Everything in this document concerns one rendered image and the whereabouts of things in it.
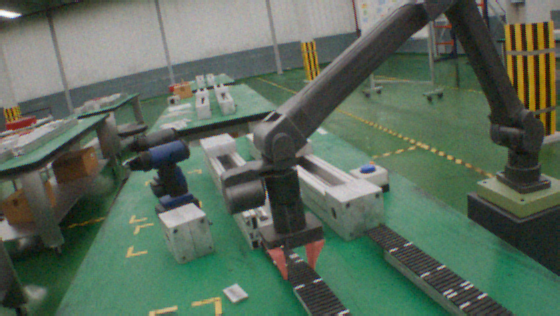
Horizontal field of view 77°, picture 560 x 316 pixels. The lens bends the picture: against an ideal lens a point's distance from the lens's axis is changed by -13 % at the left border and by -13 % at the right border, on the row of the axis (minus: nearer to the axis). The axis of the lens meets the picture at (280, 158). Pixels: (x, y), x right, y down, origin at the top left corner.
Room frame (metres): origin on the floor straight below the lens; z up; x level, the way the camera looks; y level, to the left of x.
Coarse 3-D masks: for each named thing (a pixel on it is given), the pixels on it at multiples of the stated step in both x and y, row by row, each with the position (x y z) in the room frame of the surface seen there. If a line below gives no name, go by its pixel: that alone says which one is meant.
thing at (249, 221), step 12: (204, 156) 1.53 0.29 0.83; (228, 156) 1.38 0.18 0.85; (216, 168) 1.20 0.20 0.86; (228, 168) 1.28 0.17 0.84; (216, 180) 1.22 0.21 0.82; (240, 216) 0.86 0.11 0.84; (252, 216) 0.80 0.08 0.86; (264, 216) 0.85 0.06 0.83; (240, 228) 0.90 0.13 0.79; (252, 228) 0.80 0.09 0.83; (252, 240) 0.80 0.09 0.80
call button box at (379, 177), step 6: (378, 168) 1.01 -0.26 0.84; (354, 174) 1.00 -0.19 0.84; (360, 174) 0.99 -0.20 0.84; (366, 174) 0.98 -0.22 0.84; (372, 174) 0.97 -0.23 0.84; (378, 174) 0.97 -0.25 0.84; (384, 174) 0.97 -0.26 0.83; (366, 180) 0.96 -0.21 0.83; (372, 180) 0.96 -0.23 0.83; (378, 180) 0.97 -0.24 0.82; (384, 180) 0.97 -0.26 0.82; (378, 186) 0.97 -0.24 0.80; (384, 186) 0.97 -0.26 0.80; (384, 192) 0.97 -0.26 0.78
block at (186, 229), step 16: (176, 208) 0.89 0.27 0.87; (192, 208) 0.87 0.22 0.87; (176, 224) 0.79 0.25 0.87; (192, 224) 0.80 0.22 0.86; (208, 224) 0.87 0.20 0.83; (176, 240) 0.78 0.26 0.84; (192, 240) 0.80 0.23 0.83; (208, 240) 0.82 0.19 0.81; (176, 256) 0.79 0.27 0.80; (192, 256) 0.79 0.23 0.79
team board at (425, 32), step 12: (360, 0) 7.04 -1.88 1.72; (372, 0) 6.78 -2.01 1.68; (384, 0) 6.54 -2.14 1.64; (396, 0) 6.31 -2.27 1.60; (360, 12) 7.08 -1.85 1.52; (372, 12) 6.82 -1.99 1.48; (384, 12) 6.57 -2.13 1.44; (360, 24) 7.11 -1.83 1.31; (372, 24) 6.86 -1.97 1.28; (420, 36) 5.96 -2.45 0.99; (432, 60) 5.85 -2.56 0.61; (432, 72) 5.86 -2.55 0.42; (372, 84) 7.09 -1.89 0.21; (432, 84) 5.88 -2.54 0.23
